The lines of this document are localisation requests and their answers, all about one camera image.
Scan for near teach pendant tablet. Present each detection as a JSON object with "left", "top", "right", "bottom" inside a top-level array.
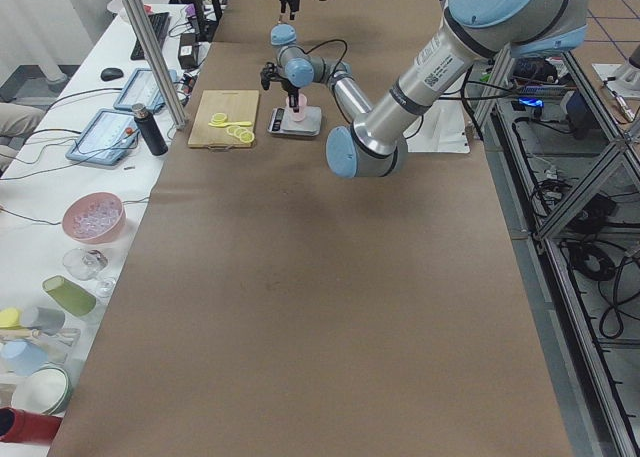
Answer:
[{"left": 65, "top": 109, "right": 138, "bottom": 167}]

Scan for blue plastic cup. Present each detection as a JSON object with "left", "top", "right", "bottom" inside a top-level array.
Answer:
[{"left": 1, "top": 339, "right": 49, "bottom": 377}]

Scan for black keyboard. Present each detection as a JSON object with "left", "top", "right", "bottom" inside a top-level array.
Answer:
[{"left": 130, "top": 11, "right": 172, "bottom": 62}]

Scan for black thermos bottle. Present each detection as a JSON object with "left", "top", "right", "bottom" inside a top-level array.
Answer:
[{"left": 131, "top": 103, "right": 168, "bottom": 156}]

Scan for black box with label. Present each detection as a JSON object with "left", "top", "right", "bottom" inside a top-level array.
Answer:
[{"left": 178, "top": 33, "right": 199, "bottom": 70}]

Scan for teach pendant tablet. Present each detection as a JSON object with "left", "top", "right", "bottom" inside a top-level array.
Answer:
[
  {"left": 113, "top": 68, "right": 164, "bottom": 113},
  {"left": 65, "top": 109, "right": 138, "bottom": 167}
]

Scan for aluminium frame post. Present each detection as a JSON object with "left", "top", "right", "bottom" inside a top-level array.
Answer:
[{"left": 121, "top": 0, "right": 187, "bottom": 130}]

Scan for lemon slice top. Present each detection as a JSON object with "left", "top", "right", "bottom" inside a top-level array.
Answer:
[{"left": 238, "top": 131, "right": 255, "bottom": 143}]

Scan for black computer mouse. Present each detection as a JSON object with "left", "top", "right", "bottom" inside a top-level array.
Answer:
[{"left": 100, "top": 67, "right": 124, "bottom": 82}]

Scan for lemon slice front pair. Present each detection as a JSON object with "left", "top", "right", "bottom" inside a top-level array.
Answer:
[{"left": 209, "top": 112, "right": 228, "bottom": 125}]

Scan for yellow plastic knife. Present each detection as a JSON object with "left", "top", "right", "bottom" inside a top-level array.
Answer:
[{"left": 208, "top": 121, "right": 253, "bottom": 128}]

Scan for grey plastic cup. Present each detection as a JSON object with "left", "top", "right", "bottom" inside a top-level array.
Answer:
[{"left": 19, "top": 306, "right": 66, "bottom": 335}]

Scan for green white bowl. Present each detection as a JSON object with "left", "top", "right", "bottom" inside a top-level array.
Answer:
[{"left": 11, "top": 366, "right": 73, "bottom": 415}]

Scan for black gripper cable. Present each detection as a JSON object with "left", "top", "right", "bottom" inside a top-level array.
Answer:
[{"left": 299, "top": 38, "right": 351, "bottom": 73}]

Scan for pink plastic cup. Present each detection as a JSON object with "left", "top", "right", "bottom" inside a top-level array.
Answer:
[{"left": 285, "top": 93, "right": 307, "bottom": 123}]

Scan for yellow plastic cup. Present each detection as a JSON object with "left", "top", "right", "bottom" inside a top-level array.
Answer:
[{"left": 0, "top": 307, "right": 22, "bottom": 330}]

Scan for digital kitchen scale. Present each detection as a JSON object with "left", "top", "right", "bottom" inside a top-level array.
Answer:
[{"left": 267, "top": 106, "right": 322, "bottom": 138}]

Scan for wine glass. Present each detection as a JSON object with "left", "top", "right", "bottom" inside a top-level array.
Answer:
[{"left": 62, "top": 248, "right": 116, "bottom": 299}]

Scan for green plastic cup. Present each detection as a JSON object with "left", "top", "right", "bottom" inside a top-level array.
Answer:
[{"left": 42, "top": 275, "right": 97, "bottom": 317}]

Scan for bamboo cutting board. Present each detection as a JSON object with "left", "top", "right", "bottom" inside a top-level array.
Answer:
[{"left": 187, "top": 90, "right": 260, "bottom": 150}]

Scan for red cylinder container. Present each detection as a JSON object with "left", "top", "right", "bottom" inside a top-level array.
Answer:
[{"left": 1, "top": 407, "right": 62, "bottom": 445}]

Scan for far teach pendant tablet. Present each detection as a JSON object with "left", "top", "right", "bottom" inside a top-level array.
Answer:
[{"left": 113, "top": 68, "right": 164, "bottom": 113}]

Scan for pink bowl with ice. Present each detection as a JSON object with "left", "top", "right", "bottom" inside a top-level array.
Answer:
[{"left": 62, "top": 192, "right": 126, "bottom": 244}]

